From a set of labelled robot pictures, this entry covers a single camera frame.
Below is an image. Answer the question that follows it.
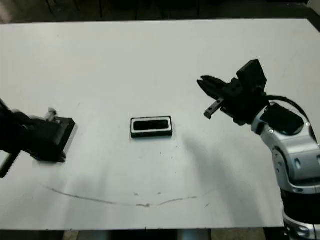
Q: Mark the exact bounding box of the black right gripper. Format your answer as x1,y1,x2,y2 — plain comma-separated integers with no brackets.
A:
196,75,270,126

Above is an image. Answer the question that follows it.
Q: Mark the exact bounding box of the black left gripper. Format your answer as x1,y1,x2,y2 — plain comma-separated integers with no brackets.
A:
0,98,68,179

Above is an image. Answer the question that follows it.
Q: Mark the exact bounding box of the black box lid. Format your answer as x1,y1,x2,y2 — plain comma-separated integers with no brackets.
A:
48,116,77,164

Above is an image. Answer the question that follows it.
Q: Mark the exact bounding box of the black box with white insert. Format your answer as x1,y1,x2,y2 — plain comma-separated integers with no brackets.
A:
130,115,174,140

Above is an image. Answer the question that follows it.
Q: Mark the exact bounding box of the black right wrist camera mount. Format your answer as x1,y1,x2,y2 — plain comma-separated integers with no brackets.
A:
236,59,268,94

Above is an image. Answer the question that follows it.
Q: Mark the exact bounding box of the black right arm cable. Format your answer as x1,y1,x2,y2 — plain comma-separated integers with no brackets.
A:
266,94,308,118

